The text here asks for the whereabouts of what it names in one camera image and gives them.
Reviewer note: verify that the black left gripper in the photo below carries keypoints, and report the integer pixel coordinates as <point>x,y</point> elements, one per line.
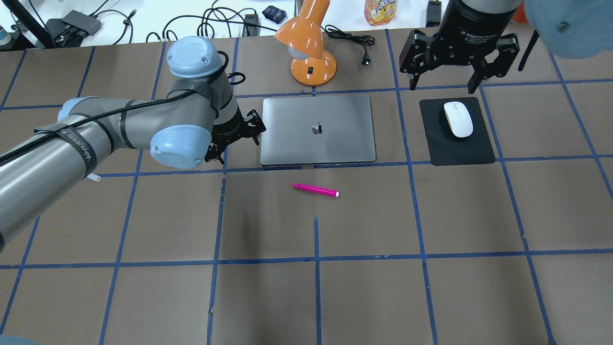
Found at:
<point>229,130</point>

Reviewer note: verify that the blue checkered pouch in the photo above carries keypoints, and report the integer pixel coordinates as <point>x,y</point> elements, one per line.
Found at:
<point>274,14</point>

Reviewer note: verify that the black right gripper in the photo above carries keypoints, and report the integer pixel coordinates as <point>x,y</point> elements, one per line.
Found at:
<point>465,26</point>

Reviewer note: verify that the white highlighter cap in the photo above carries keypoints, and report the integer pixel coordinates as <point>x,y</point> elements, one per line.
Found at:
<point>94,177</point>

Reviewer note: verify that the white computer mouse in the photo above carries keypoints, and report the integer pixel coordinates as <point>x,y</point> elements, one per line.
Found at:
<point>458,119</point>

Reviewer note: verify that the pink highlighter pen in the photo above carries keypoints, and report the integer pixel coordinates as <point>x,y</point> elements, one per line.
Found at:
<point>317,190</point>

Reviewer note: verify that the black mousepad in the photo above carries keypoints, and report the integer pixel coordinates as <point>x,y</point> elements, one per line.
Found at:
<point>447,150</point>

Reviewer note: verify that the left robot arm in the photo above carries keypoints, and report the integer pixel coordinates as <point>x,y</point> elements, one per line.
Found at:
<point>194,124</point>

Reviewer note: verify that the silver laptop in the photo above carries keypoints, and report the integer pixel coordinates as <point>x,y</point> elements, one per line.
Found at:
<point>318,130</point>

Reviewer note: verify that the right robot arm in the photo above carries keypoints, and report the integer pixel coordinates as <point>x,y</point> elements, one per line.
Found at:
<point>574,29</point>

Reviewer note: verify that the black power adapter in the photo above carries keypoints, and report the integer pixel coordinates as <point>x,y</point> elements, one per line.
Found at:
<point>433,13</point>
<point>251,25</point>

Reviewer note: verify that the yellow drink bottle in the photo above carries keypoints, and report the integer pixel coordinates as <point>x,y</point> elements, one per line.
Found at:
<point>380,12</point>

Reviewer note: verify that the grey usb hub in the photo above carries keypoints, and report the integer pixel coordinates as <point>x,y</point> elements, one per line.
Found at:
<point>83,22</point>

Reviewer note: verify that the orange desk lamp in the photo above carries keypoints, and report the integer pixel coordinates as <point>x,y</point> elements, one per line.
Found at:
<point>311,65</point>

